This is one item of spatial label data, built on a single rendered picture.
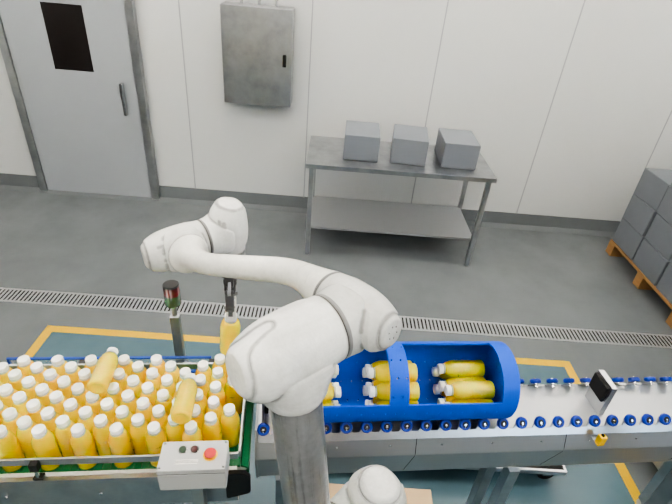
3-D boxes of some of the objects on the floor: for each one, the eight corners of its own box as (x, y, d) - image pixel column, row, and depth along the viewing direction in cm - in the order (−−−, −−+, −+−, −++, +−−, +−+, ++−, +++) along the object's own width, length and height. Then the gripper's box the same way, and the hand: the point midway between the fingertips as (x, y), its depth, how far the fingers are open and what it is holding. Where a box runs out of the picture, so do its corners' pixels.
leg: (649, 509, 259) (707, 437, 225) (640, 510, 258) (696, 437, 224) (643, 499, 263) (698, 426, 229) (633, 499, 263) (687, 427, 229)
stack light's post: (199, 474, 256) (178, 318, 196) (191, 474, 255) (168, 318, 195) (200, 467, 259) (180, 311, 199) (193, 467, 258) (170, 311, 199)
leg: (476, 518, 247) (509, 443, 213) (465, 518, 247) (497, 443, 213) (472, 507, 252) (504, 432, 218) (461, 507, 251) (492, 432, 217)
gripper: (241, 281, 135) (241, 336, 150) (243, 244, 148) (243, 298, 163) (214, 280, 134) (217, 336, 149) (219, 243, 146) (221, 298, 161)
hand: (231, 309), depth 154 cm, fingers closed on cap, 4 cm apart
